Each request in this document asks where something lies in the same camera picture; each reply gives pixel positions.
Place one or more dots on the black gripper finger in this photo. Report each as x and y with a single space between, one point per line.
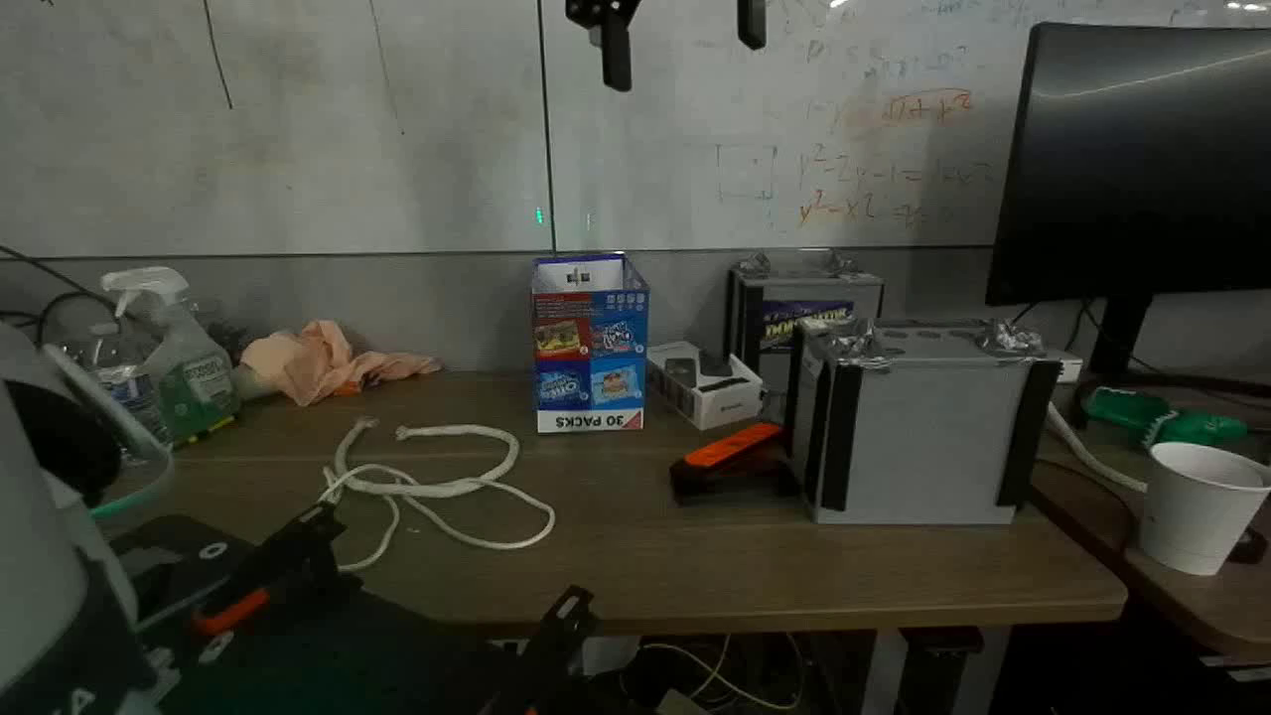
754 22
619 53

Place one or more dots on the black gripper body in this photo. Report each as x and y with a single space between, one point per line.
594 13

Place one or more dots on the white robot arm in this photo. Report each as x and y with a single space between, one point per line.
68 615

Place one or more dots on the blue cardboard snack box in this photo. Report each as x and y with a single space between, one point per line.
590 342

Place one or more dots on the small white open box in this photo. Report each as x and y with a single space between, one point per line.
704 390

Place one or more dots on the small silver metal case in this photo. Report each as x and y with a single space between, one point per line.
770 295

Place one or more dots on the black computer monitor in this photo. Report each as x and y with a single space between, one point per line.
1138 165

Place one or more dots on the large silver metal case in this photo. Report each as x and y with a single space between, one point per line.
906 423

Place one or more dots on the orange and black tool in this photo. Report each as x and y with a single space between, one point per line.
750 448

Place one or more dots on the peach crumpled cloth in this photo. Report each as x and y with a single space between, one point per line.
324 361

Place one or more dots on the clear spray bottle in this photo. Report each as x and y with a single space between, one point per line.
187 368

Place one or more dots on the green object behind cup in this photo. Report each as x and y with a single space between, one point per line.
1153 419

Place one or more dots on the white paper cup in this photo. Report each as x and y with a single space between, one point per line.
1198 505

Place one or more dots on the black clamp with orange handle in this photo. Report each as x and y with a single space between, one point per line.
293 564

